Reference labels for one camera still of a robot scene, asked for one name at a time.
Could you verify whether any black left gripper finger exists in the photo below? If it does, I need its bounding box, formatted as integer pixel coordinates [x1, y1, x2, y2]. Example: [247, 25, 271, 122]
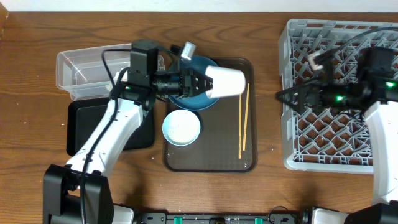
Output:
[194, 73, 213, 85]
[192, 86, 213, 98]

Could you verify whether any white cup pink inside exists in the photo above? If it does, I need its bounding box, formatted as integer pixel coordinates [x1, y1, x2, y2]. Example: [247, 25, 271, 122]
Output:
[205, 65, 246, 98]

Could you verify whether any light blue bowl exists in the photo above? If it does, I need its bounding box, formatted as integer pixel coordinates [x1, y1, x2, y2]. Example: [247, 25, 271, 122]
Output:
[162, 110, 201, 147]

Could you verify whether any white rice pile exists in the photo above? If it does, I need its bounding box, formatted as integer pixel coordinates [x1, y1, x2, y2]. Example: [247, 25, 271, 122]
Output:
[167, 124, 197, 145]

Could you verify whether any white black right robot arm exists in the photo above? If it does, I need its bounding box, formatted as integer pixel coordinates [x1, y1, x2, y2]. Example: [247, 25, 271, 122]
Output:
[275, 78, 397, 224]

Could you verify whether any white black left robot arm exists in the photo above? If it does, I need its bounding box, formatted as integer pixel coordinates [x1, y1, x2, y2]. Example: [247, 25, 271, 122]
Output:
[43, 65, 219, 223]

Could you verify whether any grey dishwasher rack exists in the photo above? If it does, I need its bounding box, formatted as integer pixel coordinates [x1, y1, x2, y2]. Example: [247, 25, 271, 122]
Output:
[279, 19, 397, 174]

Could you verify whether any clear plastic waste bin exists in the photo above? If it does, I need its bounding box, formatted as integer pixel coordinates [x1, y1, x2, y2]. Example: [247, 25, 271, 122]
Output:
[56, 44, 131, 101]

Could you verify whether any dark blue plate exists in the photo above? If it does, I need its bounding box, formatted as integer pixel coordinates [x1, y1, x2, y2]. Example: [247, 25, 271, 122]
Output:
[169, 55, 218, 111]

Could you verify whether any brown serving tray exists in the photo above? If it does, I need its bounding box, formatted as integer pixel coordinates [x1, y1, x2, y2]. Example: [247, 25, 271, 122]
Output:
[163, 58, 257, 173]

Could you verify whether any right wooden chopstick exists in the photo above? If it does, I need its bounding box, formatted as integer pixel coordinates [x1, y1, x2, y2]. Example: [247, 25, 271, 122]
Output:
[243, 83, 250, 151]

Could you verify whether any black rectangular tray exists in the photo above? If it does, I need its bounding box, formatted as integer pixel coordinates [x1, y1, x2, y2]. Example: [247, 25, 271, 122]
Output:
[66, 98, 155, 156]

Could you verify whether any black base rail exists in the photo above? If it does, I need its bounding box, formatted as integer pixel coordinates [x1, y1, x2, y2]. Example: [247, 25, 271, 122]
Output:
[111, 203, 312, 224]

